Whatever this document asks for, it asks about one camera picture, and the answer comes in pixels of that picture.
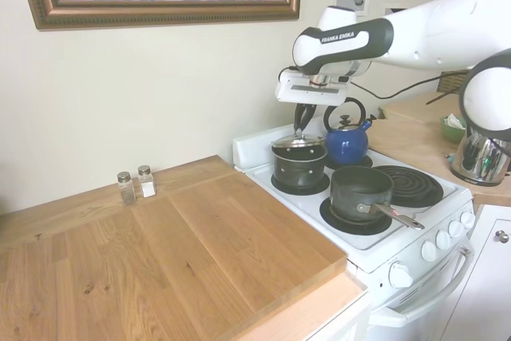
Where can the metal cabinet knob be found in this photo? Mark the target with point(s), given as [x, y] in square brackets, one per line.
[502, 236]

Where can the green bowl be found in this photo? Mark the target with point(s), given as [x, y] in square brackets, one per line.
[451, 131]

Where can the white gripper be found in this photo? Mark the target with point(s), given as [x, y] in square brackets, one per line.
[315, 92]

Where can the white stove knob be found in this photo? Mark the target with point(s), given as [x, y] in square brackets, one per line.
[467, 219]
[443, 239]
[400, 275]
[456, 228]
[429, 251]

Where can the glass pot lid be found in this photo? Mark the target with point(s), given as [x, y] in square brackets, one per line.
[297, 142]

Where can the glass salt shaker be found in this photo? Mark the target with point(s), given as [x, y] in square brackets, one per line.
[147, 184]

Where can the black coil burner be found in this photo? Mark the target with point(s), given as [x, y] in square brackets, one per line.
[285, 188]
[411, 187]
[365, 162]
[331, 219]

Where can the white cabinet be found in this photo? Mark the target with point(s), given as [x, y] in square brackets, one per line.
[483, 277]

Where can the large wooden board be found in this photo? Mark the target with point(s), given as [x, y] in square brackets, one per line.
[167, 261]

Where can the stainless steel electric kettle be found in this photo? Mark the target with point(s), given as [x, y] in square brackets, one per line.
[479, 159]

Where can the white electric stove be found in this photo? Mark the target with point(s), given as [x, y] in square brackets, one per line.
[403, 245]

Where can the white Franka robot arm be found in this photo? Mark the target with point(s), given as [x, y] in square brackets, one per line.
[431, 33]

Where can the glass pepper shaker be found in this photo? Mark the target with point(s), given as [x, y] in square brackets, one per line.
[127, 191]

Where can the black cooking pot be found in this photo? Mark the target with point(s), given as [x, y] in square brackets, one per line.
[299, 167]

